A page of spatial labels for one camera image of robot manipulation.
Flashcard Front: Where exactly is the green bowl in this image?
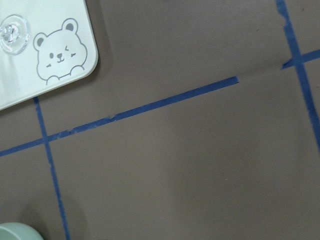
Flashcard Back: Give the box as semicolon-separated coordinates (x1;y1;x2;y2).
0;222;43;240

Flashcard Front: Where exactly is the white bear tray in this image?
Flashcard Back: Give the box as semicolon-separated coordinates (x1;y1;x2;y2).
0;0;98;110

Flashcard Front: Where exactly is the clear wine glass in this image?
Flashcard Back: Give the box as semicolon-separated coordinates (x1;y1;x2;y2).
0;14;31;55

